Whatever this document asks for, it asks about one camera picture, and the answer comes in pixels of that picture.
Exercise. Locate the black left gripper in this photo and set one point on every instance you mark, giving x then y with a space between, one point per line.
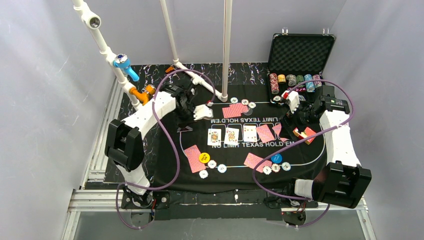
185 116

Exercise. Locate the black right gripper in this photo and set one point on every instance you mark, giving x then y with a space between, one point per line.
291 119

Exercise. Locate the playing card deck box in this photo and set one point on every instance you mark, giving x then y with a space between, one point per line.
303 134

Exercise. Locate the red card player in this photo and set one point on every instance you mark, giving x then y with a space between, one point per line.
192 153
252 160

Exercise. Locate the jack of clubs card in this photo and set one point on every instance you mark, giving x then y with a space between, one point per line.
214 137

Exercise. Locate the yellow big blind button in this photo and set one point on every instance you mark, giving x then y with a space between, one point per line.
204 157

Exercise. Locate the red card mat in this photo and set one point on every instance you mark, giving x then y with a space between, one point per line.
265 133

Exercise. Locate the white chip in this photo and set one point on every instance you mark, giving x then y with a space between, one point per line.
266 170
245 102
275 167
277 98
212 164

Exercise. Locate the queen of hearts card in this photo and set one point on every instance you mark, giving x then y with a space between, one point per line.
231 137

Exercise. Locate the blue small blind button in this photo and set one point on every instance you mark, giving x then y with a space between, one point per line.
277 158

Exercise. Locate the clear dealer button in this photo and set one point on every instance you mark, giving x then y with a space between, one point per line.
248 112

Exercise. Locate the light blue chip row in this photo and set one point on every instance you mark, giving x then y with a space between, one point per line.
286 166
222 168

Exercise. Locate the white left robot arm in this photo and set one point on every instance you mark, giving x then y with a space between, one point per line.
124 140

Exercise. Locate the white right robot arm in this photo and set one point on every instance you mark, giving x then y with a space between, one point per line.
343 181

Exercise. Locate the light blue chip stack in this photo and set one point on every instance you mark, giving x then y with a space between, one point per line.
309 85

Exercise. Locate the white chip in case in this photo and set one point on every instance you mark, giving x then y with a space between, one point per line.
277 98

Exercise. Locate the green poker chip stack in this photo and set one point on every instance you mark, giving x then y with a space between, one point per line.
299 80

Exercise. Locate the grey poker chip stack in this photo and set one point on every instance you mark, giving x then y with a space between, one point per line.
291 80

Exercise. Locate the pink poker chip stack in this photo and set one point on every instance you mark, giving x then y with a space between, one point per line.
317 80

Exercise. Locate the yellow poker chip stack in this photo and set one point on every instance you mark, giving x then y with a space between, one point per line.
281 78

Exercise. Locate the red poker chip stack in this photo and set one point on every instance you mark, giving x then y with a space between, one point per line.
274 84

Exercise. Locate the orange plastic faucet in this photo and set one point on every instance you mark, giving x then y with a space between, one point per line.
145 95

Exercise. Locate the black poker chip case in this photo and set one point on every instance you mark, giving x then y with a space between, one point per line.
299 54

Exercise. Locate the blue plastic faucet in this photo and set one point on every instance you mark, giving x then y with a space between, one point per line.
123 62

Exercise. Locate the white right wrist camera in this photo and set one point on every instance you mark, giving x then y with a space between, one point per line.
292 100

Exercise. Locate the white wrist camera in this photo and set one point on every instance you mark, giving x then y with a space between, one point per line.
202 112
292 100

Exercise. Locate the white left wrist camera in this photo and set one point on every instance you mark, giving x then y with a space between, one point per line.
202 112

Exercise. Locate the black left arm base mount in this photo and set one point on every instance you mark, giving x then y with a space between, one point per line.
144 205

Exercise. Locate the white PVC pipe frame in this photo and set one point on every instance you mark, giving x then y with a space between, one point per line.
147 38

